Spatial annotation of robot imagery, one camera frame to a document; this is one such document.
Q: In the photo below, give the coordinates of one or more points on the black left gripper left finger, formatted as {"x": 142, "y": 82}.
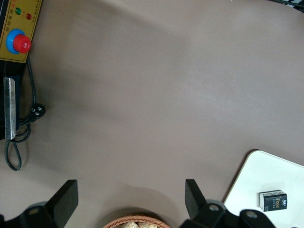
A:
{"x": 66, "y": 199}

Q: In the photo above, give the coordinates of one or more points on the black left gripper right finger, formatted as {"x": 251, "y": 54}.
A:
{"x": 193, "y": 199}

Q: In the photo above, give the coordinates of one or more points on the beige plastic tray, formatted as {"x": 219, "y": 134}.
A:
{"x": 261, "y": 173}

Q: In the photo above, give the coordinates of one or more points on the clear pack of brown biscuits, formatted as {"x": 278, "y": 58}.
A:
{"x": 147, "y": 225}
{"x": 129, "y": 225}

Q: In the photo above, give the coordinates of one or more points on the round wicker basket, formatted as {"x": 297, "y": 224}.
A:
{"x": 118, "y": 219}

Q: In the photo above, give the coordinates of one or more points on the small black box gold print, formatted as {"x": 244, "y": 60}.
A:
{"x": 273, "y": 200}

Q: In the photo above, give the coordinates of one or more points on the silver metal bar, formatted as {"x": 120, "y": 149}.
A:
{"x": 10, "y": 107}

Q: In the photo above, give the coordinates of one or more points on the black base block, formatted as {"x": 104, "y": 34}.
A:
{"x": 19, "y": 95}

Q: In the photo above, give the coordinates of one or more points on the yellow emergency stop control box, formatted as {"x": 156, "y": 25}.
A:
{"x": 31, "y": 23}

